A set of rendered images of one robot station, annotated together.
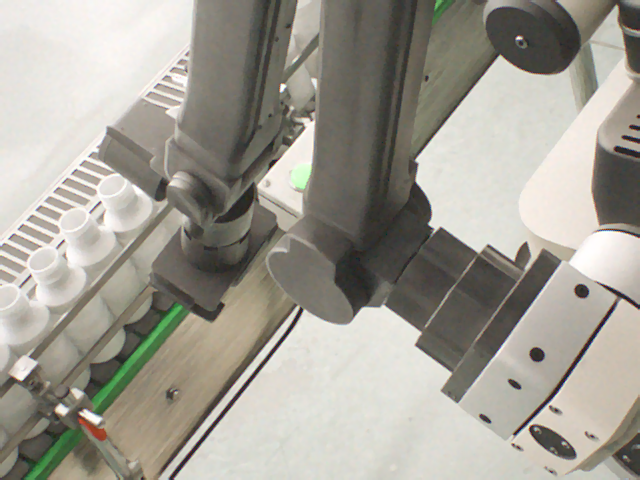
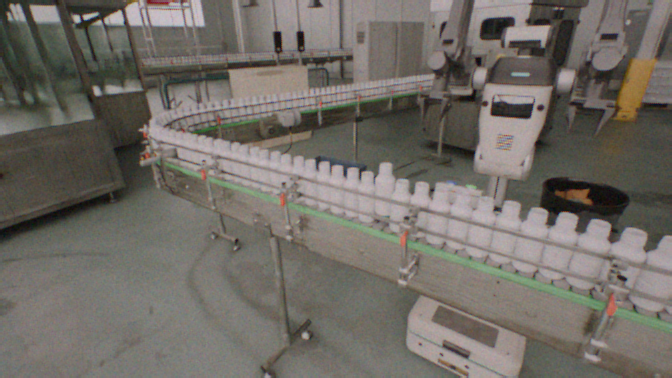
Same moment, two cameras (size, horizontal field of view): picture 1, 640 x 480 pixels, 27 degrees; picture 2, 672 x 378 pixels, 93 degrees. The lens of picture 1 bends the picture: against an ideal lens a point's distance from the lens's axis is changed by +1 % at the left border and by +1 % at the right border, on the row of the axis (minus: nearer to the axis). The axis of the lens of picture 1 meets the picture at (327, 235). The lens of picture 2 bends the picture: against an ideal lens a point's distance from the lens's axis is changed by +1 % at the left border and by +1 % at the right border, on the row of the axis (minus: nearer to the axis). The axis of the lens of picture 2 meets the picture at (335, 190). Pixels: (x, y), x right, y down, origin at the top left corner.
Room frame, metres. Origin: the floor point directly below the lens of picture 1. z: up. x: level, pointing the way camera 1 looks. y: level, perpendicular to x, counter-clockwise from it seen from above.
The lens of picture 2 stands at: (1.83, 0.71, 1.55)
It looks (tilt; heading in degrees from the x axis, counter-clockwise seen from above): 25 degrees down; 250
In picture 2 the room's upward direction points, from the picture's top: 2 degrees counter-clockwise
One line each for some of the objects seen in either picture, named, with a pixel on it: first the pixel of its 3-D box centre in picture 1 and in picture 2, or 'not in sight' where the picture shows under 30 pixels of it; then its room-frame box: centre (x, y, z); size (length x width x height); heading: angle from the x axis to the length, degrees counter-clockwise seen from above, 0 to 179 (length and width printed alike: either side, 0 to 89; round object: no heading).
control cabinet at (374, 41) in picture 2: not in sight; (373, 69); (-1.53, -5.93, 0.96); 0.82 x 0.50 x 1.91; 17
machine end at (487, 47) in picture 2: not in sight; (496, 78); (-2.05, -3.05, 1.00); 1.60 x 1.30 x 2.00; 17
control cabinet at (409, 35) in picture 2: not in sight; (402, 67); (-2.39, -6.19, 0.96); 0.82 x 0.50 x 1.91; 17
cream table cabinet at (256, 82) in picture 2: not in sight; (272, 106); (0.93, -4.76, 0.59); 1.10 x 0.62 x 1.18; 17
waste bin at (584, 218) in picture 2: not in sight; (569, 232); (-0.28, -0.47, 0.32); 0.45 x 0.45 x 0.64
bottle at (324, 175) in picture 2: not in sight; (325, 185); (1.51, -0.28, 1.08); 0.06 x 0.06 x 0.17
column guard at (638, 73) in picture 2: not in sight; (632, 89); (-5.69, -3.25, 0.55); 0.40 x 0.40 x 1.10; 35
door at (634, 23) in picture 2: not in sight; (638, 51); (-9.48, -5.42, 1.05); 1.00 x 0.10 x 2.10; 125
